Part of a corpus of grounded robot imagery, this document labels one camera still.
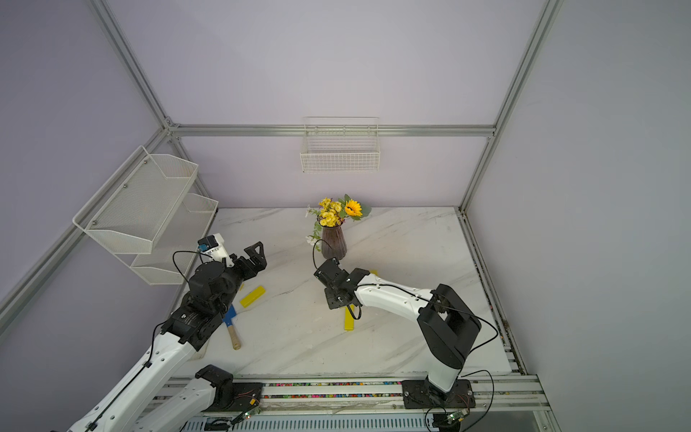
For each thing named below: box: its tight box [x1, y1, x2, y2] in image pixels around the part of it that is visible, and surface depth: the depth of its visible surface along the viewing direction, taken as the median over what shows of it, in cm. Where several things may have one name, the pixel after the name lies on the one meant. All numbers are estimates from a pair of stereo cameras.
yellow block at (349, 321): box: [343, 304, 356, 332], surface depth 88 cm
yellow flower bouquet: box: [305, 194, 372, 252], surface depth 87 cm
